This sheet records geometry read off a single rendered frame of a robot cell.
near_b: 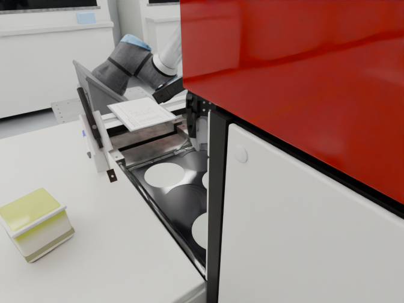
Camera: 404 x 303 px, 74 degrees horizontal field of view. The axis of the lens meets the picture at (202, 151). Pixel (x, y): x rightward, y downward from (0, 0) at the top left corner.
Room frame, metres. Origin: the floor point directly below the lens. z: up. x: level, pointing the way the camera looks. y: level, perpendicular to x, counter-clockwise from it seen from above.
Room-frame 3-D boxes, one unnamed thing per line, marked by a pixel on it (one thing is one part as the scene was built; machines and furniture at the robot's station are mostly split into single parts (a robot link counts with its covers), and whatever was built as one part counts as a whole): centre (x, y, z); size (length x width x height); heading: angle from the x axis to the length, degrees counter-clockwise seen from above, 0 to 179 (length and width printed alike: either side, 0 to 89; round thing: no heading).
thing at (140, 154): (0.72, 0.11, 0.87); 0.36 x 0.08 x 0.03; 125
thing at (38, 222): (0.29, 0.25, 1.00); 0.07 x 0.07 x 0.07; 50
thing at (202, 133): (0.50, 0.00, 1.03); 0.06 x 0.03 x 0.09; 77
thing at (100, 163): (0.46, 0.21, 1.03); 0.06 x 0.04 x 0.13; 35
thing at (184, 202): (0.51, -0.06, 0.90); 0.34 x 0.34 x 0.01; 35
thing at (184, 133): (0.76, 0.05, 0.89); 0.08 x 0.03 x 0.03; 35
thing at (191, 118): (0.50, 0.02, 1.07); 0.05 x 0.02 x 0.09; 167
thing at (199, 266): (0.41, 0.09, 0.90); 0.37 x 0.01 x 0.01; 35
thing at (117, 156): (0.62, 0.25, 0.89); 0.08 x 0.03 x 0.03; 35
